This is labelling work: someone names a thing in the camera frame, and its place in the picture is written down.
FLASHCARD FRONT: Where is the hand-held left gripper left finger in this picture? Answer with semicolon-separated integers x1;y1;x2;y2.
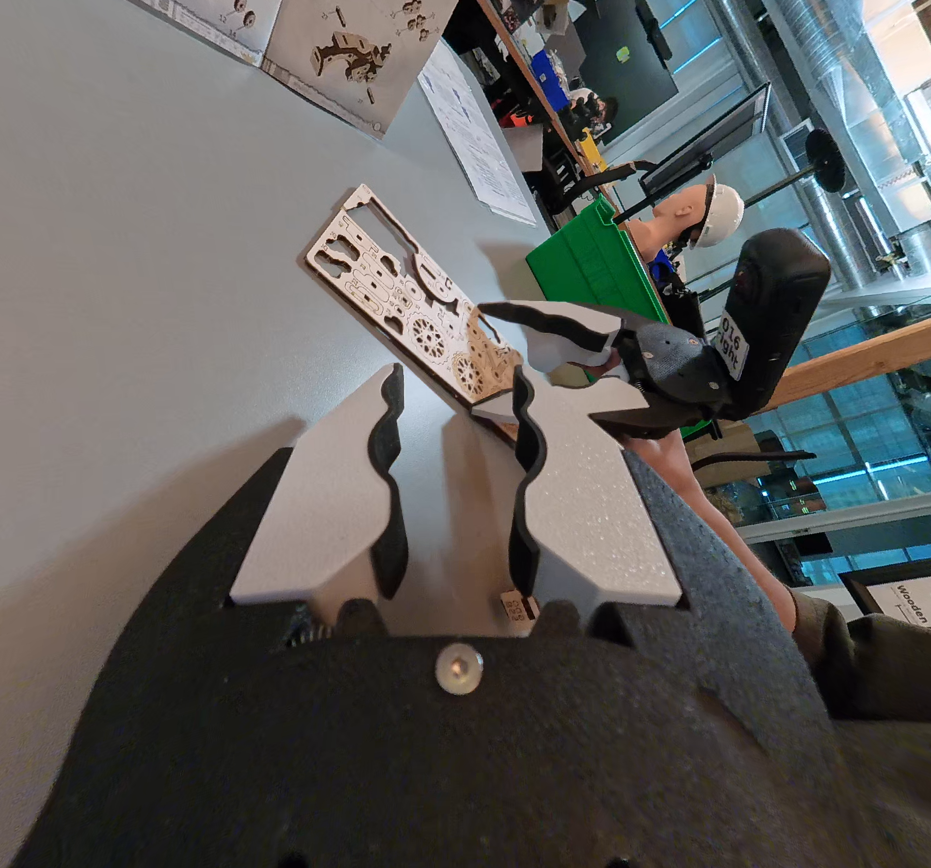
229;362;410;638

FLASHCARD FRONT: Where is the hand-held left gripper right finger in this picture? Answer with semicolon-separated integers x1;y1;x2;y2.
508;365;688;611

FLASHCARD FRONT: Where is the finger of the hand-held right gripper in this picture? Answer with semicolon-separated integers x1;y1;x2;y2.
469;372;644;440
479;299;642;374

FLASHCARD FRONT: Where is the wooden parts sheet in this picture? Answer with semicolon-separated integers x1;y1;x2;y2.
304;184;525;443

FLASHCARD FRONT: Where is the person's right forearm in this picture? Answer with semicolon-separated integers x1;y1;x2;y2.
640;435;797;636

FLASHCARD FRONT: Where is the green plastic bin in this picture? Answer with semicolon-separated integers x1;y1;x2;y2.
525;195;672;389

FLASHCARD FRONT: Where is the black office chair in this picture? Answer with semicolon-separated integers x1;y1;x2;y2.
691;446;819;480
542;159;659;216

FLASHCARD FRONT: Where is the mannequin bust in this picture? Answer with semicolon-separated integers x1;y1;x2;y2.
629;183;717;338

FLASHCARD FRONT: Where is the white hard hat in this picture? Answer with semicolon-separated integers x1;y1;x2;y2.
687;173;746;251

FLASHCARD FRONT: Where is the wooden beam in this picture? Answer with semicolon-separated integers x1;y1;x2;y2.
771;337;931;411

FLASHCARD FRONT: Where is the white paper sheet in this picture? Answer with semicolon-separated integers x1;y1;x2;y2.
417;39;539;225

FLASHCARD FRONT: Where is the black computer monitor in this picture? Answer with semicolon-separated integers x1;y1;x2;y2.
640;81;773;194

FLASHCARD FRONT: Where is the black disc stand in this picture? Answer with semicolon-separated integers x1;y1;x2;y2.
735;128;850;210

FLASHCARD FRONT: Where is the wooden workbench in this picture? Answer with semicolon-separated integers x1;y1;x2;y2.
444;0;619;214

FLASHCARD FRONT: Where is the framed marker sign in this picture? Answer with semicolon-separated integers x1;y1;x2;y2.
840;559;931;629

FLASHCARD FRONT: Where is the olive green shirt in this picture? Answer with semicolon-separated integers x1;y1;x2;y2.
789;588;931;868

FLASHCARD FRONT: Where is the black wall screen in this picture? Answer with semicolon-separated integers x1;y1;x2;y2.
575;0;681;149

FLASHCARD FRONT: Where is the silver ventilation duct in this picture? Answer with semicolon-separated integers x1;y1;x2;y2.
684;0;931;294

